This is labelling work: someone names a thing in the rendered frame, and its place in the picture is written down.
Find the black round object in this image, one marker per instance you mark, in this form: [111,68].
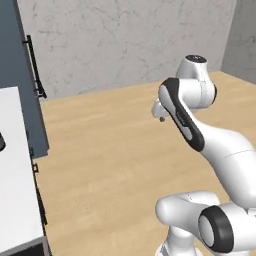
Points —
[1,142]

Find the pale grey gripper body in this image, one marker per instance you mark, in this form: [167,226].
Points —
[158,108]

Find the grey appliance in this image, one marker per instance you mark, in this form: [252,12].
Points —
[23,248]

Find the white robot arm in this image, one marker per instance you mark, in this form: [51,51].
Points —
[226,156]

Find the blue-grey tall cupboard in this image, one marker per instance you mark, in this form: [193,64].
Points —
[20,66]

